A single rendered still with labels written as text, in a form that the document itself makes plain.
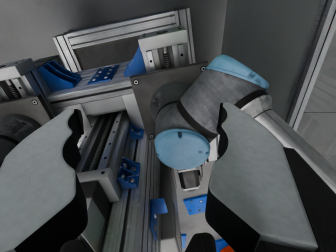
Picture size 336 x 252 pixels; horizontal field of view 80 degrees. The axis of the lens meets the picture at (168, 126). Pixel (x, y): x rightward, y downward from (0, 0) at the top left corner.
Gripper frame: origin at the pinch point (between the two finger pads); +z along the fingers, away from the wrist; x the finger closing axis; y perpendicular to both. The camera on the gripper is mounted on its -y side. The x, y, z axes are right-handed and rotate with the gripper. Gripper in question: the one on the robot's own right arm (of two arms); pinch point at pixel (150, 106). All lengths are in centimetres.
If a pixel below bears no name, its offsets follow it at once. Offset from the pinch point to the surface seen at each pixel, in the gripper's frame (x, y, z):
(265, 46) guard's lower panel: 46, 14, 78
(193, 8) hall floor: 25, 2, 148
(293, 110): 45, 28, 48
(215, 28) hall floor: 41, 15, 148
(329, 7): 45, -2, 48
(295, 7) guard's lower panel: 46, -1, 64
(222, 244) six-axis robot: 82, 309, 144
